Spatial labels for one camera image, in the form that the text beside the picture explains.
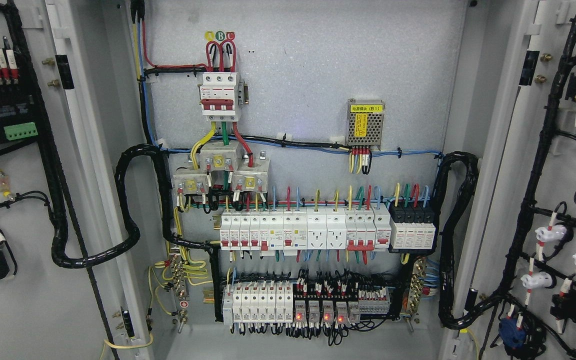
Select grey cabinet door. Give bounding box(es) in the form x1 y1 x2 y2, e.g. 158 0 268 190
438 0 576 360
0 0 144 360

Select current transformer cluster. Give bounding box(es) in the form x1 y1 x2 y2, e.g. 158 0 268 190
173 140 270 195

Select white circuit breaker row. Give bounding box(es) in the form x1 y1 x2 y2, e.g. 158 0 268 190
219 206 393 256

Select metal mesh power supply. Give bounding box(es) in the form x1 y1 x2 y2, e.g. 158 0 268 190
345 98 386 147

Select three pole main breaker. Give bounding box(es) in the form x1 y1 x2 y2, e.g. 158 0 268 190
199 71 244 122

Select lower relay terminal row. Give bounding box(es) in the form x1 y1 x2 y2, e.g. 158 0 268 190
221 269 398 338

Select black surge protector module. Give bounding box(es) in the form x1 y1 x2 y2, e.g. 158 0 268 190
388 203 436 256

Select black cable loom left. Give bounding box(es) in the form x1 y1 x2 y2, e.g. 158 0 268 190
50 143 176 269

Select black cable loom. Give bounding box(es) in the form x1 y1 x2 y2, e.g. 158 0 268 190
430 151 481 330
50 143 176 269

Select black cable loom right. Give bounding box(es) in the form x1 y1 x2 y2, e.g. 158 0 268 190
430 151 481 330

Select yellow terminal post block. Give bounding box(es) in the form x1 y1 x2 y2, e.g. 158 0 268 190
0 169 16 201

